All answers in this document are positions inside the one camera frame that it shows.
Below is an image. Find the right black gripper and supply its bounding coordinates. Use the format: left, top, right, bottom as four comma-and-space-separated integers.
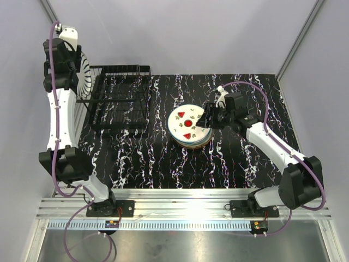
196, 103, 234, 130

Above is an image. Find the white plate watermelon pattern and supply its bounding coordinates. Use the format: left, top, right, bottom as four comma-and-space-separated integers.
167, 104, 212, 144

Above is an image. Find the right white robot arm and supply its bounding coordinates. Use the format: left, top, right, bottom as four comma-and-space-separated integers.
196, 92, 326, 217

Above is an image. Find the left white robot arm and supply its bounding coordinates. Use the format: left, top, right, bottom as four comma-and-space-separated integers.
39, 38, 117, 217

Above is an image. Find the stack of remaining plates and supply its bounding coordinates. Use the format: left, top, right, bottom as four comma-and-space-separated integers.
172, 129, 213, 150

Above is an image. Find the black marble pattern mat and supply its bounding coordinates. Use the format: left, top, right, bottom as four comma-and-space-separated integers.
79, 74, 298, 189

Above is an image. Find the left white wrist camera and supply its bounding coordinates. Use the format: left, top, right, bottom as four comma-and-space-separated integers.
55, 23, 79, 51

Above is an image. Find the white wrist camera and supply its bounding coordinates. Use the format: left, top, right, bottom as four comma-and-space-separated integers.
55, 23, 79, 51
216, 86, 228, 109

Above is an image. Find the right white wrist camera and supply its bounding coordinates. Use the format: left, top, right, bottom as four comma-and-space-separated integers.
216, 86, 228, 109

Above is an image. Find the left aluminium frame post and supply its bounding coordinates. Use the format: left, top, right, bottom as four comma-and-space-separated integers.
38, 0, 82, 72

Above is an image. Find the aluminium frame post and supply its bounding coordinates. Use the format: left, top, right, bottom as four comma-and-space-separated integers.
38, 0, 82, 72
276, 0, 326, 82

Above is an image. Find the black wire dish rack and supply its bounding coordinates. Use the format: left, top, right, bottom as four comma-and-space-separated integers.
77, 64, 152, 130

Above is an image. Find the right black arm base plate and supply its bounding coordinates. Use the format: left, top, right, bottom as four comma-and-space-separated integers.
228, 200, 280, 218

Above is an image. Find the aluminium mounting rail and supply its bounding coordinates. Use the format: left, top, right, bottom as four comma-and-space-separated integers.
37, 188, 332, 222

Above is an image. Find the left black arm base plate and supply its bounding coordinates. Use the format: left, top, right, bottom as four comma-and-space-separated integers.
86, 200, 135, 218

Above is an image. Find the right aluminium frame post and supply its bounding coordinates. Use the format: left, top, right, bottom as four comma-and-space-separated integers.
276, 0, 326, 82

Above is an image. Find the white slotted cable duct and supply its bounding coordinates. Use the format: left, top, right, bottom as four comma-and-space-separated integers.
47, 220, 269, 231

